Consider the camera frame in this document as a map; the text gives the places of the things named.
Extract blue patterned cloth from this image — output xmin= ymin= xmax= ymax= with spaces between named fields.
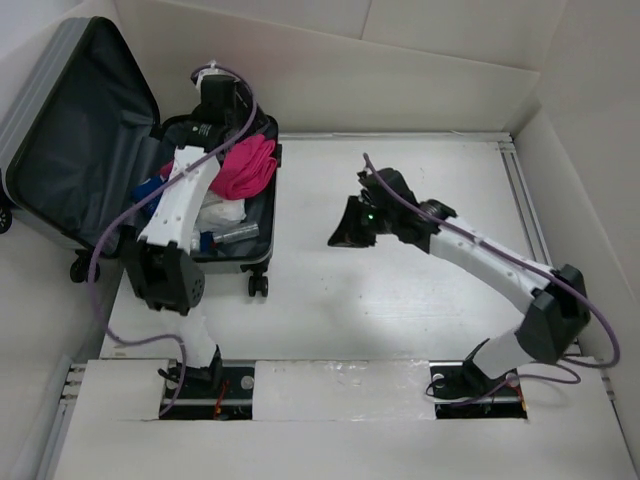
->
xmin=132 ymin=174 xmax=210 ymax=253

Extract aluminium rail frame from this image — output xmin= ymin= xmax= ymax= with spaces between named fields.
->
xmin=54 ymin=136 xmax=635 ymax=479

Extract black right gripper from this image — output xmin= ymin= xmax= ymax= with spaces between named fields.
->
xmin=326 ymin=195 xmax=396 ymax=249

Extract pink cloth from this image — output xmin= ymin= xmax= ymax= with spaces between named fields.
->
xmin=209 ymin=134 xmax=277 ymax=200

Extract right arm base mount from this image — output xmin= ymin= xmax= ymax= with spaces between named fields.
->
xmin=425 ymin=361 xmax=528 ymax=420

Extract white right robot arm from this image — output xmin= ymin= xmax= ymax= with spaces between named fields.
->
xmin=328 ymin=168 xmax=590 ymax=403

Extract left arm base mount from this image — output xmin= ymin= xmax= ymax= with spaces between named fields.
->
xmin=159 ymin=361 xmax=256 ymax=421

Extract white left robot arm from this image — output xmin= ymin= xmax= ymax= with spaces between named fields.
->
xmin=123 ymin=63 xmax=257 ymax=397

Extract white plastic bottle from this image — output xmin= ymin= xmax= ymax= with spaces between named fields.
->
xmin=212 ymin=221 xmax=260 ymax=245

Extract grey hard-shell suitcase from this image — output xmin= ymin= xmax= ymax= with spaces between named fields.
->
xmin=1 ymin=17 xmax=279 ymax=283

